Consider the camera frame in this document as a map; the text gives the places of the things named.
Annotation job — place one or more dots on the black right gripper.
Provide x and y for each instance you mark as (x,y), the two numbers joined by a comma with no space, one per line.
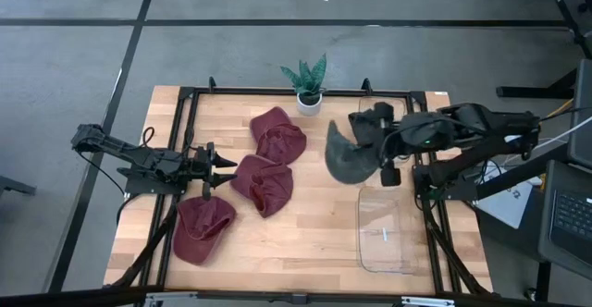
(393,143)

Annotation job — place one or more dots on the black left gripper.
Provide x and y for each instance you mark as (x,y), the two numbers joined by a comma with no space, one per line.
(203,168)

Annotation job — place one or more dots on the maroon baseball cap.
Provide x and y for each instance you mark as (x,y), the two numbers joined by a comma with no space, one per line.
(277,136)
(201,228)
(261,184)

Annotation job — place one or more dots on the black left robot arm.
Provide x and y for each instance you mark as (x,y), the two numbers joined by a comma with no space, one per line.
(139,156)

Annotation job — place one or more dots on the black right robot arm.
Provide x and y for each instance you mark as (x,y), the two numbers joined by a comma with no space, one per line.
(485,122)

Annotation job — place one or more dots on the white plant pot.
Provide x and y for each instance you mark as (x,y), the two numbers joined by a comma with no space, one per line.
(309,111)

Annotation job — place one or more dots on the small white sticker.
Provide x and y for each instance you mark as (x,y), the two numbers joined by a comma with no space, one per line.
(384,234)

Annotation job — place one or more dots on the green snake plant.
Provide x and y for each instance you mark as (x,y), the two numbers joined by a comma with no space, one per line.
(307,78)

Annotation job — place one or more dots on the white flat box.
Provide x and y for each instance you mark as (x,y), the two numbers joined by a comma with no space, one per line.
(506,207)

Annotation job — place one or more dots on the black diagonal stand beam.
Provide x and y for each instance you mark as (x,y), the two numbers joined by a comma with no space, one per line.
(532,168)

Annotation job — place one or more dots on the black floor stand foot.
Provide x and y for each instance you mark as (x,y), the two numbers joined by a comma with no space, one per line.
(532,92)

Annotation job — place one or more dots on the dark grey screen panel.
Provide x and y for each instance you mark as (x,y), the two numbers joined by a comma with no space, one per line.
(582,122)

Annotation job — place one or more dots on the dark grey laptop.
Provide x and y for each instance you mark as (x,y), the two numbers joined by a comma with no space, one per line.
(573,214)

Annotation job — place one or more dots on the dark stand foot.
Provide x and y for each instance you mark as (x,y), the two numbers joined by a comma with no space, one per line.
(14,184)

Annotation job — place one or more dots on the black laptop stand pole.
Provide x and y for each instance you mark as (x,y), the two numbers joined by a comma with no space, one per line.
(543,279)

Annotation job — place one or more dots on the black diagonal stand pole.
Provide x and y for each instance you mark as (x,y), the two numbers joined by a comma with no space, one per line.
(562,6)

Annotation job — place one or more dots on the black aluminium table frame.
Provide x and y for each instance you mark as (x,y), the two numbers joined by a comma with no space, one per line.
(231,90)

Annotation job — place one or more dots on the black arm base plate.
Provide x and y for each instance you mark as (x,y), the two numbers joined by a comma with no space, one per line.
(139,187)
(458,192)

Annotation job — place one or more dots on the silver frame bracket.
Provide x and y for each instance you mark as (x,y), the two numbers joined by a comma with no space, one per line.
(171,296)
(427,301)

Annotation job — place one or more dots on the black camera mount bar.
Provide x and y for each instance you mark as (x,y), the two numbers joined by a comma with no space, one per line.
(69,298)

